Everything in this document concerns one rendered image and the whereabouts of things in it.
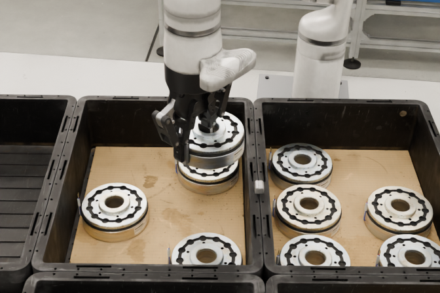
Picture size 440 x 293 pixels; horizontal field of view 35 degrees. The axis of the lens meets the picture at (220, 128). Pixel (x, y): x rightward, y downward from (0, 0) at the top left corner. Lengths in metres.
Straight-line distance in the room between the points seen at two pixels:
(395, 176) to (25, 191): 0.62
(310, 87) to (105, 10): 2.31
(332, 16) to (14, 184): 0.63
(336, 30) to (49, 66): 0.78
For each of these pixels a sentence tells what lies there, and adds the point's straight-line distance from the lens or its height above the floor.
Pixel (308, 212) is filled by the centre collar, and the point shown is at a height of 0.87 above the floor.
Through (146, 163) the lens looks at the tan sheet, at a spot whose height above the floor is 0.83.
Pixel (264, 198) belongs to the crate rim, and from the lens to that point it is 1.01.
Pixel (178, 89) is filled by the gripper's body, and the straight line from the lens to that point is 0.90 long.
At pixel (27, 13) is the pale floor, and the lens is 3.59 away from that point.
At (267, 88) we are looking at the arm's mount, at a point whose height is 0.80.
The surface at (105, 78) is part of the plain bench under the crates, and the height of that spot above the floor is 0.70.
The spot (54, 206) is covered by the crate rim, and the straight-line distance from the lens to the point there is 1.01.
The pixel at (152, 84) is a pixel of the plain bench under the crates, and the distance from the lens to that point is 1.67.
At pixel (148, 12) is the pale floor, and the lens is 3.51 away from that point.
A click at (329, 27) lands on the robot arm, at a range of 1.28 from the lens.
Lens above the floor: 1.61
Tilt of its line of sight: 37 degrees down
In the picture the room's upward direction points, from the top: 1 degrees clockwise
